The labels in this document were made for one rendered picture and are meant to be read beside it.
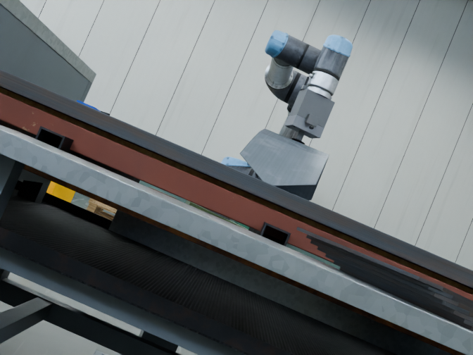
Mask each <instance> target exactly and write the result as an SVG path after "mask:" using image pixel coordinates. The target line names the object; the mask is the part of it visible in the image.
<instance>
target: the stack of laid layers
mask: <svg viewBox="0 0 473 355"><path fill-rule="evenodd" d="M0 87H3V88H5V89H7V90H10V91H12V92H15V93H16V94H19V95H21V96H24V97H26V98H28V99H31V100H33V101H36V102H37V103H40V104H42V105H45V106H47V107H49V108H52V109H54V110H56V111H59V112H61V113H64V114H66V115H67V116H70V117H72V118H75V119H77V120H80V121H82V122H84V123H87V124H89V125H92V126H94V127H97V128H98V129H100V130H103V131H105V132H108V133H110V134H112V135H115V136H117V137H119V138H122V139H124V140H127V141H128V142H131V143H133V144H136V145H138V146H140V147H143V148H145V149H148V150H149V151H152V152H154V153H157V154H159V155H161V156H164V157H166V158H168V159H171V160H173V161H176V162H178V163H181V164H182V165H185V166H187V167H190V168H192V169H194V170H197V171H199V172H201V173H204V174H206V175H209V176H211V177H212V178H215V179H217V180H220V181H222V182H225V183H227V184H229V185H231V186H234V187H236V188H239V189H241V190H243V191H245V192H248V193H250V194H253V195H255V196H257V197H260V198H262V199H264V200H267V201H269V202H272V203H273V204H276V205H278V206H281V207H283V208H286V209H288V210H290V211H293V212H294V213H297V214H299V215H302V216H304V217H306V218H309V219H311V220H313V221H316V222H318V223H321V224H323V225H326V226H327V227H329V228H332V229H334V230H337V231H339V232H342V233H343V234H346V235H349V236H351V237H354V238H356V239H359V240H360V241H362V242H365V243H367V244H370V245H372V246H374V247H376V248H379V249H381V250H384V251H386V252H389V253H390V254H393V255H395V256H398V257H400V258H402V259H405V260H406V261H409V262H411V263H414V264H416V265H419V266H421V267H423V268H426V269H428V270H430V271H433V272H435V273H438V274H439V275H442V276H444V277H447V278H449V279H451V280H454V281H456V282H459V283H461V284H463V285H466V286H468V287H471V288H472V289H473V271H472V270H469V269H467V268H464V267H462V266H459V265H458V264H455V263H453V262H450V261H448V260H445V259H443V258H441V257H439V256H436V255H434V254H431V253H429V252H428V251H425V250H423V249H420V248H418V247H415V246H413V245H411V244H408V243H406V242H403V241H401V240H399V239H396V238H395V237H392V236H390V235H387V234H385V233H383V232H380V231H378V230H375V229H373V228H371V227H368V226H366V225H363V224H362V223H359V222H357V221H354V220H352V219H350V218H347V217H345V216H343V215H340V214H338V213H335V212H333V211H330V210H329V209H327V208H324V207H322V206H319V205H317V204H314V203H312V202H310V201H307V200H305V199H302V198H300V197H297V196H296V195H294V194H291V193H289V192H286V191H284V190H282V189H280V188H277V187H274V186H272V185H269V184H267V183H266V182H263V181H261V180H258V179H256V178H254V177H251V176H249V175H247V174H244V173H242V172H239V171H237V170H235V169H233V168H230V167H228V166H225V165H223V164H221V163H218V162H216V161H214V160H211V159H209V158H206V157H205V156H202V155H200V154H197V153H195V152H193V151H190V150H188V149H185V148H184V147H181V146H178V145H176V144H173V143H172V142H169V141H167V140H165V139H162V138H160V137H157V136H155V135H152V134H151V133H148V132H146V131H143V130H141V129H139V128H137V127H134V126H132V125H129V124H127V123H124V122H122V121H120V120H118V119H115V118H113V117H110V116H108V115H106V114H104V113H101V112H99V111H96V110H94V109H92V108H90V107H88V106H85V105H82V104H80V103H77V102H76V101H73V100H71V99H68V98H66V97H64V96H61V95H60V94H57V93H55V92H52V91H50V90H47V89H45V88H43V87H40V86H38V85H35V84H33V83H31V82H28V81H27V80H24V79H22V78H19V77H17V76H14V75H12V74H10V73H7V72H5V71H3V70H0Z"/></svg>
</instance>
